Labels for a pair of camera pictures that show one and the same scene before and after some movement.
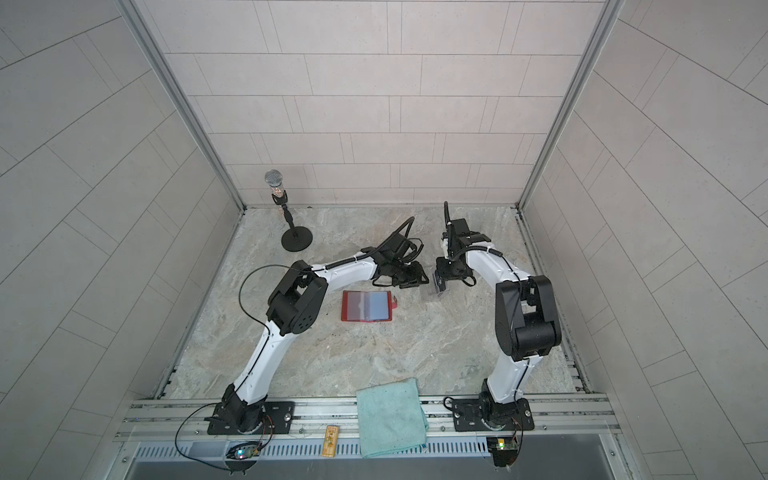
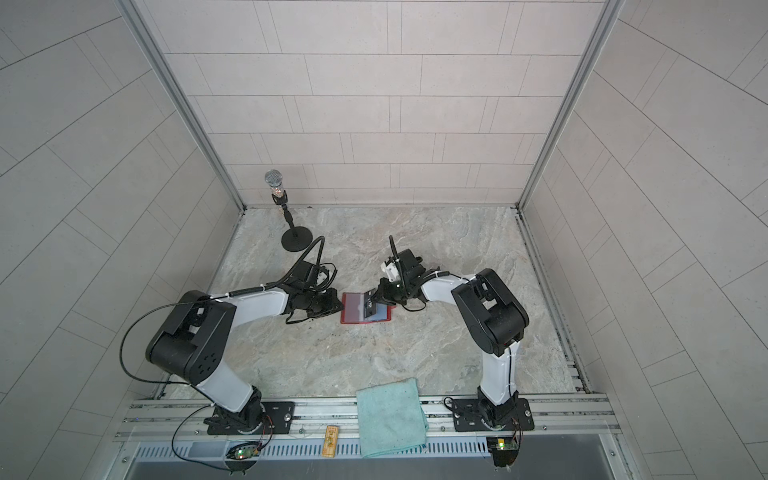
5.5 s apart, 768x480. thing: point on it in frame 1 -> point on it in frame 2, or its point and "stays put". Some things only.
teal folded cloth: [390, 418] stays put
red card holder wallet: [367, 306] stays put
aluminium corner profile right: [609, 12] stays put
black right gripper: [444, 273] -> [383, 291]
